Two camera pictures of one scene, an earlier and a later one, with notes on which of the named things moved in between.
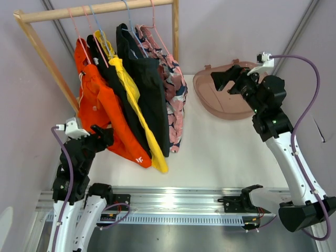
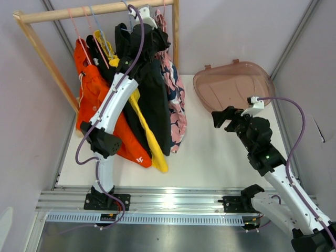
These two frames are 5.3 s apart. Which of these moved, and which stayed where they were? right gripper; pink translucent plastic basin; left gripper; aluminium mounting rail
Moved: left gripper; right gripper
Stayed: aluminium mounting rail; pink translucent plastic basin
